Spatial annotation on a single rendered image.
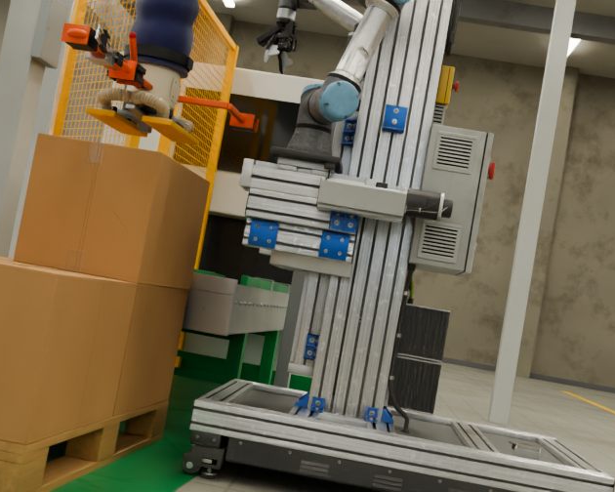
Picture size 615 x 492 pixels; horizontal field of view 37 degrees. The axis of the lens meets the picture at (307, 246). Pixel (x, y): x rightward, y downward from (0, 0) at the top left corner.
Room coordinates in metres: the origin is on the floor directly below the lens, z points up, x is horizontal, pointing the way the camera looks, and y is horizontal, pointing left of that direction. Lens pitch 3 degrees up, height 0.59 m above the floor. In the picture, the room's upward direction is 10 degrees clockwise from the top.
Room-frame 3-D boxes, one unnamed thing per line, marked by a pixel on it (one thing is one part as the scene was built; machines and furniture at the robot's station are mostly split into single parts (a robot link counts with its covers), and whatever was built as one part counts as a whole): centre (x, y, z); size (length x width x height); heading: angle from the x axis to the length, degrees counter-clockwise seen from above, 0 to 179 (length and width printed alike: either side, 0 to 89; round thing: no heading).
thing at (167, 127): (3.02, 0.52, 1.08); 0.34 x 0.10 x 0.05; 171
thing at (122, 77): (2.79, 0.65, 1.18); 0.10 x 0.08 x 0.06; 81
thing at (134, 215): (3.03, 0.63, 0.74); 0.60 x 0.40 x 0.40; 171
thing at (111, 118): (3.05, 0.70, 1.08); 0.34 x 0.10 x 0.05; 171
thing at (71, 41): (2.44, 0.71, 1.18); 0.08 x 0.07 x 0.05; 171
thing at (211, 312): (3.40, 0.58, 0.48); 0.70 x 0.03 x 0.15; 82
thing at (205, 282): (3.40, 0.58, 0.58); 0.70 x 0.03 x 0.06; 82
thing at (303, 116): (2.91, 0.04, 1.20); 0.13 x 0.12 x 0.14; 22
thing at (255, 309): (4.52, 0.10, 0.50); 2.31 x 0.05 x 0.19; 172
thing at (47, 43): (4.26, 1.38, 1.62); 0.20 x 0.05 x 0.30; 172
